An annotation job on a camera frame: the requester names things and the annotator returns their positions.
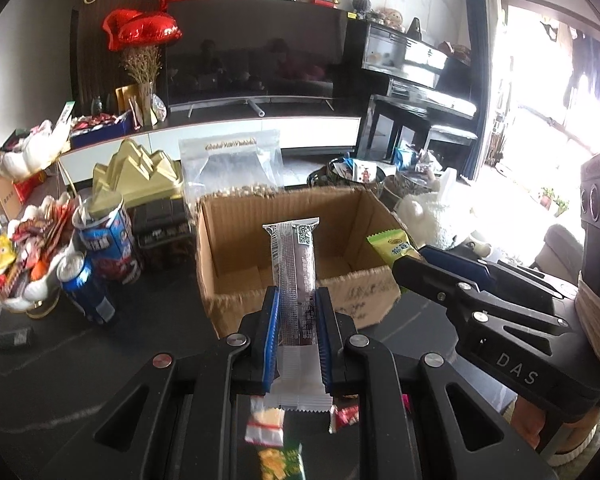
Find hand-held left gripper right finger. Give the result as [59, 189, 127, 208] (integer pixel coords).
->
[314, 286, 556, 480]

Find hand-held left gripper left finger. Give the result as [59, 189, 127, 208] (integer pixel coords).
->
[30, 285, 283, 480]

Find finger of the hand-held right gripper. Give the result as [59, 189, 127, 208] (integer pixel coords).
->
[392, 255, 573, 341]
[420, 245, 581, 306]

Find clear brown snack bar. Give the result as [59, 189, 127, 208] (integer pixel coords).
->
[262, 217, 333, 413]

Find person's right forearm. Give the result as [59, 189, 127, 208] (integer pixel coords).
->
[552, 412, 600, 468]

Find mixed snacks pile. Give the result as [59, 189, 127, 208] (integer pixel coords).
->
[0, 120, 56, 153]

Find person's right hand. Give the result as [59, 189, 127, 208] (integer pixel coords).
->
[512, 395, 548, 453]

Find white plush sheep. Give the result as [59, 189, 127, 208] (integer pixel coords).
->
[395, 170, 493, 258]

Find small red snack packet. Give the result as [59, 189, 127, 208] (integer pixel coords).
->
[328, 405, 361, 433]

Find white and red snack packet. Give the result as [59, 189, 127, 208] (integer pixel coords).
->
[245, 395, 286, 448]

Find grey patterned bowl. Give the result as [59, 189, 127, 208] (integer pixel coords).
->
[382, 167, 441, 206]

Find grey chair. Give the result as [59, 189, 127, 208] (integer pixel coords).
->
[532, 224, 586, 273]

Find potted plant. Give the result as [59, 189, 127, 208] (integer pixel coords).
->
[537, 187, 571, 216]

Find blue snack packet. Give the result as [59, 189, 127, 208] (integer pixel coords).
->
[394, 146, 421, 171]

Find green printed snack packet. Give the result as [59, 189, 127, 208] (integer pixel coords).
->
[257, 440, 303, 480]

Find black piano bench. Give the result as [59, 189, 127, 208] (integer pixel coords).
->
[422, 125, 478, 176]

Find dark patterned bowl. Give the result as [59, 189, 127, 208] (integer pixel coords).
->
[307, 157, 386, 191]

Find dark tin box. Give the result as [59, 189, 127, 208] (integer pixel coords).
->
[130, 200, 197, 271]

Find clear zip bag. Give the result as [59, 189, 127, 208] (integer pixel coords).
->
[178, 130, 285, 193]

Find dark blue curtain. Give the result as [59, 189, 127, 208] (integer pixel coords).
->
[467, 0, 503, 181]

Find large blue tin can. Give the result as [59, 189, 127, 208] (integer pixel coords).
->
[72, 195, 143, 286]

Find small blue soda can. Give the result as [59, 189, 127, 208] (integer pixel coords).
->
[57, 251, 118, 326]

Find white television cabinet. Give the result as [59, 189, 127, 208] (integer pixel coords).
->
[60, 110, 363, 171]

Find black upright piano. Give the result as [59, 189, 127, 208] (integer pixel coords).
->
[342, 20, 481, 161]

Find brown plush toy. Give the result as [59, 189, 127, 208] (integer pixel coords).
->
[437, 40, 473, 61]

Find gold mountain-shaped box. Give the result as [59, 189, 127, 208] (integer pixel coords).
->
[91, 138, 183, 211]

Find white tiered snack stand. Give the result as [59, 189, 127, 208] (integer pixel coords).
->
[0, 119, 83, 318]

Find pile of red snack packets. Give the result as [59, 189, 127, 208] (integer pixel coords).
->
[10, 197, 78, 281]

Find beige plush toy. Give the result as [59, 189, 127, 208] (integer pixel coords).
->
[377, 7, 406, 28]

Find black remote control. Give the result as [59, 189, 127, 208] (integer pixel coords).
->
[0, 327, 33, 353]

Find glass vase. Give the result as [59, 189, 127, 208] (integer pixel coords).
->
[137, 81, 159, 126]

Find blue candy box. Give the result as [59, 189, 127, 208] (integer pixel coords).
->
[70, 112, 133, 150]

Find gold gift bags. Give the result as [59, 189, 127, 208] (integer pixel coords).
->
[115, 85, 141, 113]

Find black flat television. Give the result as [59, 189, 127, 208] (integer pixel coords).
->
[165, 0, 361, 113]

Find red carton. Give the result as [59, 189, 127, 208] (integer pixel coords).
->
[10, 170, 48, 203]

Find dried flower bunch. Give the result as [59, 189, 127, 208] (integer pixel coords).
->
[119, 45, 161, 86]

